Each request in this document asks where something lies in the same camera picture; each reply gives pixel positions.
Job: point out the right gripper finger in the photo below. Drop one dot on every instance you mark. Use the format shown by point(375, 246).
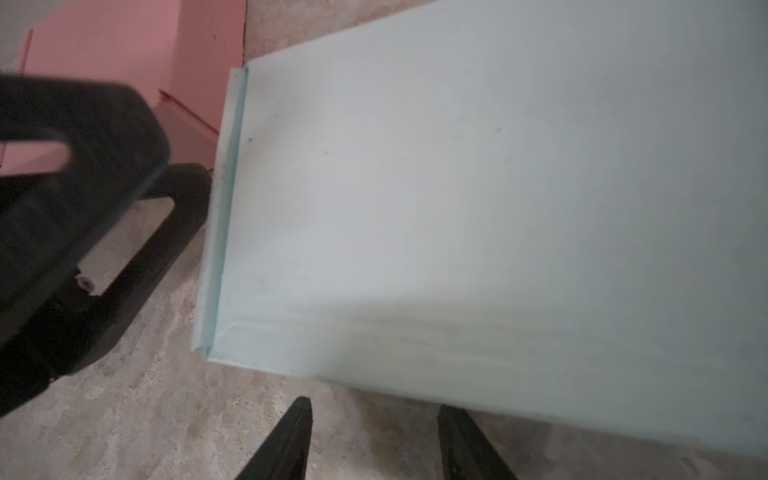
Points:
point(117, 150)
point(283, 455)
point(466, 453)
point(72, 329)

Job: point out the pink paper box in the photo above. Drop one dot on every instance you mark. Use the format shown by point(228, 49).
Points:
point(176, 54)

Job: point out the light blue paper box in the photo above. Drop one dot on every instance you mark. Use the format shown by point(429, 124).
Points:
point(552, 209)

